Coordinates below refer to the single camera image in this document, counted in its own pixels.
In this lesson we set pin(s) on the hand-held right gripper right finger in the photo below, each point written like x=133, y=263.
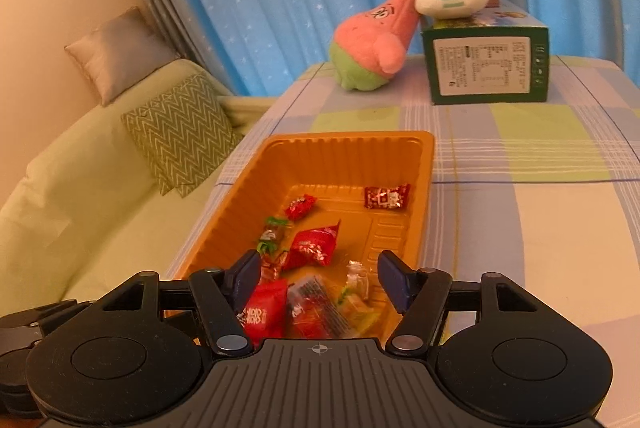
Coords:
x=395, y=283

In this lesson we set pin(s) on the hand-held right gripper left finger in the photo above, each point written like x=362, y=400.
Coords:
x=245, y=278

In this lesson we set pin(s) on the red square candy packet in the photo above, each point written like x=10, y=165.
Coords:
x=265, y=313

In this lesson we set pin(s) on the green-ended candy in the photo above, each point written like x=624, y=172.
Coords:
x=272, y=235

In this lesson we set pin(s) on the large red pillow candy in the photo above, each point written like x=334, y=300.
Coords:
x=312, y=245

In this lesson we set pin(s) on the red flower-print candy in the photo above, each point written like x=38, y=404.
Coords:
x=320, y=323

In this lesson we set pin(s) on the dark red candy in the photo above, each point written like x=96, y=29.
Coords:
x=386, y=198

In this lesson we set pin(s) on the small red candy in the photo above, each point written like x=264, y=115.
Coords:
x=301, y=207

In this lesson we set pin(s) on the orange plastic tray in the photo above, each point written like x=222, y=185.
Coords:
x=320, y=157

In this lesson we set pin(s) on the plaid tablecloth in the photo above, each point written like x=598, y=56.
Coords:
x=525, y=233

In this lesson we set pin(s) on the light green sofa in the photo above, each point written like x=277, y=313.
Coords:
x=75, y=208

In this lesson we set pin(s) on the green chevron cushion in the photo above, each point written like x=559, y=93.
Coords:
x=185, y=132

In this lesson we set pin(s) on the green cardboard box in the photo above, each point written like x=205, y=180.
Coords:
x=480, y=67

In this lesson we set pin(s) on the pink starfish plush toy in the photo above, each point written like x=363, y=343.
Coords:
x=370, y=42

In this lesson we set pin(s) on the grey cushion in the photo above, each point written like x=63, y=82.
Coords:
x=125, y=52

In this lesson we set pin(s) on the grey curtain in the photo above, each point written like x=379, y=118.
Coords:
x=160, y=7

